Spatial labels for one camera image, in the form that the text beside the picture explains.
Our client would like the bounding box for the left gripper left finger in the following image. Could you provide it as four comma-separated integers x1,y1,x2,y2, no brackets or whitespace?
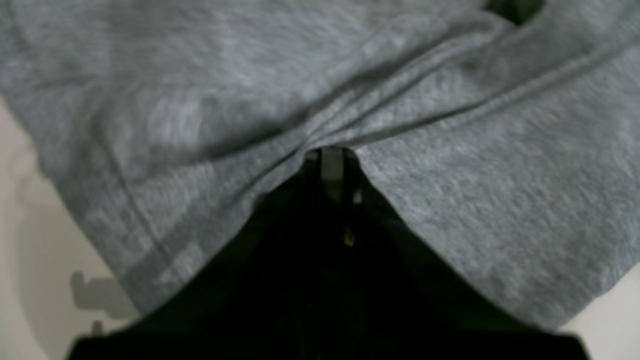
69,150,321,360

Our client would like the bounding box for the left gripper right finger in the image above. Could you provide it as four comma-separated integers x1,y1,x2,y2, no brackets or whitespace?
342,149,588,360

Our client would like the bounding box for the grey t-shirt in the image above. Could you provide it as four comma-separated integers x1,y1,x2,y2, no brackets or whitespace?
1,0,640,330

